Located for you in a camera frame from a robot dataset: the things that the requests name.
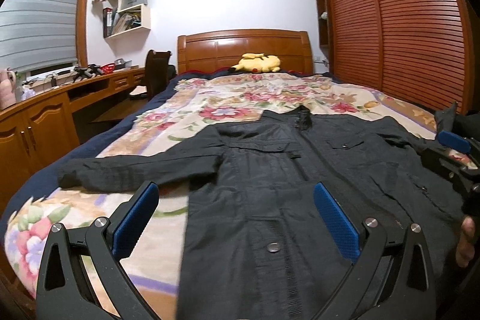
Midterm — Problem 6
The person's right hand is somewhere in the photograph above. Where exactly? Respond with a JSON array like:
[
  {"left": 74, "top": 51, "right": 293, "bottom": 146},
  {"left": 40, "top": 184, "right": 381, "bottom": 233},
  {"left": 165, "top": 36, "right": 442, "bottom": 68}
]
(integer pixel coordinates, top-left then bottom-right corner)
[{"left": 456, "top": 216, "right": 476, "bottom": 268}]

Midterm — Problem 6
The wooden louvered wardrobe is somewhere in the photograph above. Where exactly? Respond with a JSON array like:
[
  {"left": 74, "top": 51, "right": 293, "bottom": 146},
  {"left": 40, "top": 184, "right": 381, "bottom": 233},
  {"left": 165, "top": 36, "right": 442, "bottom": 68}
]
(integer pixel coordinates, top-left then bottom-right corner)
[{"left": 317, "top": 0, "right": 479, "bottom": 113}]

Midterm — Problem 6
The wooden desk with cabinets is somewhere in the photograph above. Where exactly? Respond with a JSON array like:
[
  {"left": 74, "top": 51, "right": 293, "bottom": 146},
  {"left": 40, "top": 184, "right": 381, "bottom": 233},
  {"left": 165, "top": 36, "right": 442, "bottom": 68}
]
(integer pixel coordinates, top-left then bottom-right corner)
[{"left": 0, "top": 68, "right": 144, "bottom": 210}]

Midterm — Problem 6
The floral bed blanket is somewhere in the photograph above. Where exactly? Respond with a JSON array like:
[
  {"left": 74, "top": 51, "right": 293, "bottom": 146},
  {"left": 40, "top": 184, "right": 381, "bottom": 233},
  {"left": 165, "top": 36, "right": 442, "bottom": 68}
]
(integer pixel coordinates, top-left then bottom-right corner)
[{"left": 4, "top": 73, "right": 436, "bottom": 319}]

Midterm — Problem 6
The pink thermos jug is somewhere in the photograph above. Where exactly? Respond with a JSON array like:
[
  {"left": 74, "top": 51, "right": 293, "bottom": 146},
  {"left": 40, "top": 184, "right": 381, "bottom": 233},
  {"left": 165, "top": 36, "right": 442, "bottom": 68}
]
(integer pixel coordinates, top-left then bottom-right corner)
[{"left": 0, "top": 69, "right": 16, "bottom": 110}]

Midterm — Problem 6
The yellow Pikachu plush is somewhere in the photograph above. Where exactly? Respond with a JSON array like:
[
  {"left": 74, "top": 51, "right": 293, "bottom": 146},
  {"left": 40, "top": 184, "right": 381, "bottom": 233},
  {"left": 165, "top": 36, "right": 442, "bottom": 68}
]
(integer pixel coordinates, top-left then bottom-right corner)
[{"left": 229, "top": 54, "right": 281, "bottom": 73}]

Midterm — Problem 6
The red basket on desk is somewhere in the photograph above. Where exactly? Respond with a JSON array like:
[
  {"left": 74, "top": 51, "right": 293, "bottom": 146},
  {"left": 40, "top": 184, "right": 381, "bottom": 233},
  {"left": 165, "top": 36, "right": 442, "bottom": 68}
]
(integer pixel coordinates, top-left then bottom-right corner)
[{"left": 100, "top": 62, "right": 116, "bottom": 75}]

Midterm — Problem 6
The dark wooden chair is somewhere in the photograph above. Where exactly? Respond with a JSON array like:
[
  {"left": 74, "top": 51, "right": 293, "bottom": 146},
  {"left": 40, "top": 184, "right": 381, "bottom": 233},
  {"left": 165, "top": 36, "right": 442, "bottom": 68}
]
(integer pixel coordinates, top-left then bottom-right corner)
[{"left": 128, "top": 49, "right": 176, "bottom": 101}]

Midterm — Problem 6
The wooden headboard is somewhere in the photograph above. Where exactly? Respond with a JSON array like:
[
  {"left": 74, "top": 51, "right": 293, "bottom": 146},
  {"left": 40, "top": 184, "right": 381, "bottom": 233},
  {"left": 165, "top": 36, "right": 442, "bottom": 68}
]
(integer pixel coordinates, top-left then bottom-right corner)
[{"left": 176, "top": 29, "right": 313, "bottom": 75}]

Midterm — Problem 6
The grey window blind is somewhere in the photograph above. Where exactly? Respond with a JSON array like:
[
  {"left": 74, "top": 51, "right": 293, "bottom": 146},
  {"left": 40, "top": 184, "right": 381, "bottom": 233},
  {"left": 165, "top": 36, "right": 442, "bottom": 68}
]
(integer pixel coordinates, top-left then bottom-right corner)
[{"left": 1, "top": 0, "right": 78, "bottom": 74}]

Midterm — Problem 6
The white wall shelf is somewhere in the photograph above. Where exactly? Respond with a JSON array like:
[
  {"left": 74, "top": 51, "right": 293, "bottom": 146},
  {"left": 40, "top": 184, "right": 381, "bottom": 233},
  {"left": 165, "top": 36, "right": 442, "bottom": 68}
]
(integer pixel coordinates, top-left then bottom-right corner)
[{"left": 103, "top": 0, "right": 151, "bottom": 40}]

